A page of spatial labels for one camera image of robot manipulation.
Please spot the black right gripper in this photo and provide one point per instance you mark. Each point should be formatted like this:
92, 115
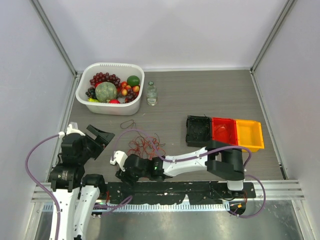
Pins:
126, 178

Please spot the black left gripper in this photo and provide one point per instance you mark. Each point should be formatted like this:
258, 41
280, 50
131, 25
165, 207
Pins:
103, 138

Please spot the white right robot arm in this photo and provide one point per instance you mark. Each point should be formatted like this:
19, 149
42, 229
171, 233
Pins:
220, 159

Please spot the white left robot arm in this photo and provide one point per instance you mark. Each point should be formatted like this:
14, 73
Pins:
75, 192

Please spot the red apple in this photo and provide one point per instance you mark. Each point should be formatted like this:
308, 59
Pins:
114, 101

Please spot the green melon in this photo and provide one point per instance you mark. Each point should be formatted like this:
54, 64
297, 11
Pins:
105, 92

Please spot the peach fruit cluster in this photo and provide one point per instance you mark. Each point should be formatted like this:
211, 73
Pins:
127, 90

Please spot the red grape bunch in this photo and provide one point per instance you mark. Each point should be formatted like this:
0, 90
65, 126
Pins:
101, 77

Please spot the green lime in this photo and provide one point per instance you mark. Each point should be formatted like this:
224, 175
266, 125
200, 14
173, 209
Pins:
133, 81

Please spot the clear glass bottle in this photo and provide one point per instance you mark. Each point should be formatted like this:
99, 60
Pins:
151, 94

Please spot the white plastic basket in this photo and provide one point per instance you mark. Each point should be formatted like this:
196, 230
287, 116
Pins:
129, 105

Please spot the black plastic bin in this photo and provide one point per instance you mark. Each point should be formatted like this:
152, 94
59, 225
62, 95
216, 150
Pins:
198, 131

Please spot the red plastic bin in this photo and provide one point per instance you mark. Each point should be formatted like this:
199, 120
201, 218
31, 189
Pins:
224, 130

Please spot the orange plastic bin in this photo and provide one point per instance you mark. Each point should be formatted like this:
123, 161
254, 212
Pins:
249, 134

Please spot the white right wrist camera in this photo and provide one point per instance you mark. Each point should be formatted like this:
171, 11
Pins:
119, 157

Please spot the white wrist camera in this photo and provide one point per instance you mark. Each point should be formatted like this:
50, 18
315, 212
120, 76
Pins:
72, 128
119, 157

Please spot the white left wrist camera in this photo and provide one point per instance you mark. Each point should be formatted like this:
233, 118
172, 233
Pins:
72, 128

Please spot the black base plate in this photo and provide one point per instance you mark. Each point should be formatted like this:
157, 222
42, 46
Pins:
174, 192

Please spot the white slotted cable duct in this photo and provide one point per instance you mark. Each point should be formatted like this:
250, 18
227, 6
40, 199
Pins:
183, 207

